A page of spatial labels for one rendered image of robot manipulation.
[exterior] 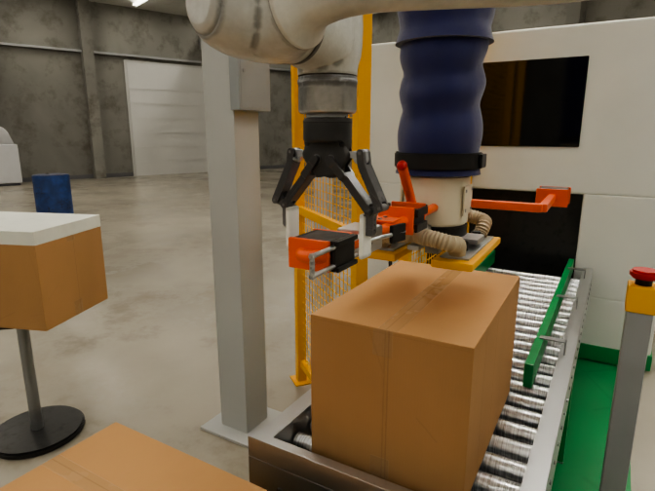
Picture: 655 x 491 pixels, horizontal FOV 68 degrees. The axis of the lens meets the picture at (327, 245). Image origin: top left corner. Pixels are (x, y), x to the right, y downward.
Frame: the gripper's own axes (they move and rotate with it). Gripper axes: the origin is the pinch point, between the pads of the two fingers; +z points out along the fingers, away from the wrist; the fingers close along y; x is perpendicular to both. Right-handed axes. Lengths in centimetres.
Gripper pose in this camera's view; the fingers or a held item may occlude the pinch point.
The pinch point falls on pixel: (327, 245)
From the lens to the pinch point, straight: 79.7
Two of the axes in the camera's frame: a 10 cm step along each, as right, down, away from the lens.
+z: 0.0, 9.7, 2.3
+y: -8.6, -1.1, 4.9
